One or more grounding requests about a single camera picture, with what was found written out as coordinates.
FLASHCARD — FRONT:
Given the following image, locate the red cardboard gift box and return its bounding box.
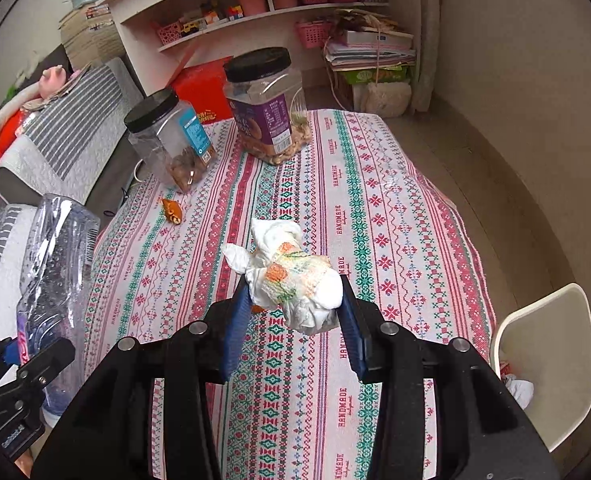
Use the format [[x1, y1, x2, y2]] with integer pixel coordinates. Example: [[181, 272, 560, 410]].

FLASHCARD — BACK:
[[171, 56, 233, 125]]

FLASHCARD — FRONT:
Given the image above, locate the nut jar with purple label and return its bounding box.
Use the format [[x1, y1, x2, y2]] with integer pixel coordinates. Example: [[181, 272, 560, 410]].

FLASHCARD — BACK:
[[223, 47, 313, 166]]

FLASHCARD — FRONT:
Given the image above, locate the pink plastic basket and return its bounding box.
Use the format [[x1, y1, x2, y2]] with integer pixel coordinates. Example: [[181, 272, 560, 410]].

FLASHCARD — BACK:
[[295, 20, 333, 49]]

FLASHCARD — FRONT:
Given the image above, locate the red orange plush cushion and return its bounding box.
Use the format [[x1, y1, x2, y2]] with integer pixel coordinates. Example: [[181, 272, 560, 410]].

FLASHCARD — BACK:
[[0, 110, 26, 159]]

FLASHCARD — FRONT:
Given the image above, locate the grey striped sofa cover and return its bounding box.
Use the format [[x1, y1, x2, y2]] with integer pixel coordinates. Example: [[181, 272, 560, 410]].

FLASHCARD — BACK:
[[0, 56, 145, 348]]

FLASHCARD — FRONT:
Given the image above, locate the patterned red green tablecloth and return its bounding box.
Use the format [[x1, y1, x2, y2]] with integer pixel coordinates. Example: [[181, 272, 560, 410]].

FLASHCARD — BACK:
[[83, 110, 495, 479]]

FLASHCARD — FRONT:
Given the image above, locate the white bookshelf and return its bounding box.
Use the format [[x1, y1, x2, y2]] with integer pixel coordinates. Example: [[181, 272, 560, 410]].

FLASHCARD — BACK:
[[105, 0, 425, 93]]

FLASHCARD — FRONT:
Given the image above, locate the white sack on floor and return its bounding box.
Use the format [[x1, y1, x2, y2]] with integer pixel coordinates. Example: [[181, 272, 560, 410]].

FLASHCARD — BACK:
[[363, 81, 413, 118]]

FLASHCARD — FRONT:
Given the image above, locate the clear jar with blue label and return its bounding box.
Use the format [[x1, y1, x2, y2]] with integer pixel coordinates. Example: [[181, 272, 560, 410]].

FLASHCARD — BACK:
[[124, 88, 216, 194]]

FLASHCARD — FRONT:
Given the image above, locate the stained tissue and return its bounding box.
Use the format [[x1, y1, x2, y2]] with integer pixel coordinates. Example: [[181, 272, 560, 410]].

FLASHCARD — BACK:
[[222, 218, 342, 336]]

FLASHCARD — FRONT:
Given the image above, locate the stack of papers and folders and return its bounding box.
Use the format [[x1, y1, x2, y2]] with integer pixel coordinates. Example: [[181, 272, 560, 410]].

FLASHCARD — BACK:
[[323, 8, 417, 72]]

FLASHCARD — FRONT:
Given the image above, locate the grey sofa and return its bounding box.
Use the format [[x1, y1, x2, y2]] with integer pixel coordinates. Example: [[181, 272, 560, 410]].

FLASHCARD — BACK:
[[0, 44, 147, 351]]

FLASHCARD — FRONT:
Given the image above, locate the white tissue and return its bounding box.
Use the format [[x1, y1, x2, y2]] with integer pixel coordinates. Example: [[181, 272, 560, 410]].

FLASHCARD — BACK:
[[504, 374, 534, 410]]

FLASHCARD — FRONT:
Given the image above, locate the clear plastic water bottle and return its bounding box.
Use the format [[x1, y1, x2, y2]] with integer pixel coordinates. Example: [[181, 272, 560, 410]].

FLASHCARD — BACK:
[[17, 194, 100, 420]]

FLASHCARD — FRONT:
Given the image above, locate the white plastic trash bin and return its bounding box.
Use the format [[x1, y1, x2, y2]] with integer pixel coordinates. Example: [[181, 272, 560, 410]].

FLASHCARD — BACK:
[[491, 283, 591, 451]]

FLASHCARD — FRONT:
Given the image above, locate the pink plush toy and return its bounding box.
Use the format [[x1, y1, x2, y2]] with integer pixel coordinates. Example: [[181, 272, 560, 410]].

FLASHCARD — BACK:
[[38, 65, 84, 100]]

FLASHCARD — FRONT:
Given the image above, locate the small orange peel piece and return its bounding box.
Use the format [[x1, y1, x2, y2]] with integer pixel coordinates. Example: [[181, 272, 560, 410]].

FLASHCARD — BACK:
[[161, 198, 183, 226]]

